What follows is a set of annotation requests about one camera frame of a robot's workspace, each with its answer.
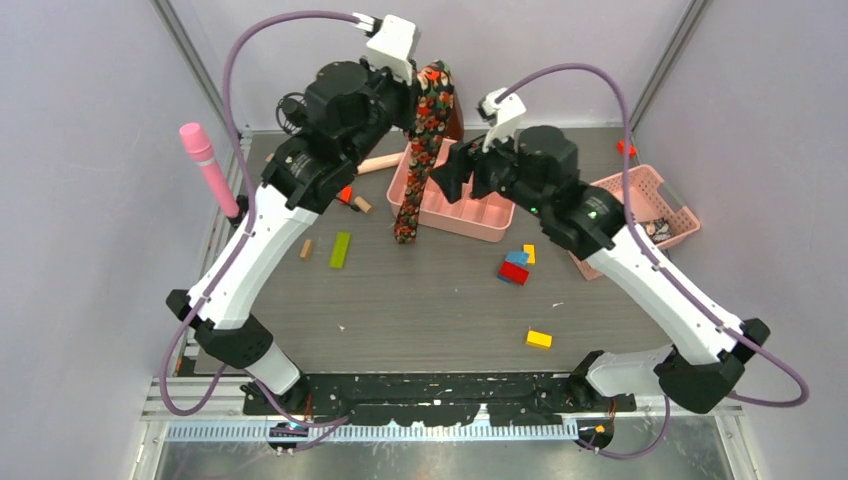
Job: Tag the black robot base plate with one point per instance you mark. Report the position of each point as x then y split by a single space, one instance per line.
438 407

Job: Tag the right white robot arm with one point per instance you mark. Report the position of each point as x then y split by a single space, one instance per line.
539 172

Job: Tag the yellow block near front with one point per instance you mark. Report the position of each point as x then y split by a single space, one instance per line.
538 339

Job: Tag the yellow small block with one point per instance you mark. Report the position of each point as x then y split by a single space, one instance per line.
530 252

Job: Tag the lime green building plate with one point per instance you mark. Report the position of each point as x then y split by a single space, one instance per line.
340 249

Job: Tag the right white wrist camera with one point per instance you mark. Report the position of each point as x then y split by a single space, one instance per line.
503 113

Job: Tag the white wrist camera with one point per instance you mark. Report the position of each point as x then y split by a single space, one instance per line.
503 113
391 45

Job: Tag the wooden cylinder block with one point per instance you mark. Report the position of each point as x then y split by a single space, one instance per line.
362 205

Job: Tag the pink perforated basket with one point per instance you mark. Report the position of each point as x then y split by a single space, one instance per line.
651 199

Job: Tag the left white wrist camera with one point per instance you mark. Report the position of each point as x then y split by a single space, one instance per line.
391 45

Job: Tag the black microphone with tripod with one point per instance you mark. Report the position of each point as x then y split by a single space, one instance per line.
291 113

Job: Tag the red toy brick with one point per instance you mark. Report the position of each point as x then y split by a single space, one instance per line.
513 273

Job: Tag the floral patterned necktie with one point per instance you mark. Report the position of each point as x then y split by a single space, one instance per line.
435 108

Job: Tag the blue toy brick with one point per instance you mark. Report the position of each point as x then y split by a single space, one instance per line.
520 258

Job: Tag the small wooden rectangular block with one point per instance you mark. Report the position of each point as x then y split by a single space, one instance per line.
306 249

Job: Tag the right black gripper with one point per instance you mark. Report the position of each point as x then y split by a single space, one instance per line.
462 158

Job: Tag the red block far corner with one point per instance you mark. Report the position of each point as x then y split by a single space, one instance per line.
629 149

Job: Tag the small orange block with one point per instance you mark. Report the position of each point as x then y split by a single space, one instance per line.
346 194

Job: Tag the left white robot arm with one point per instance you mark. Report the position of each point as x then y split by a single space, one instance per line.
345 112

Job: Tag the patterned ties in basket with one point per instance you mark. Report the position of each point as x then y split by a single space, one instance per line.
658 230

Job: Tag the brown wooden metronome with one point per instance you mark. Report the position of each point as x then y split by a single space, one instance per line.
455 125

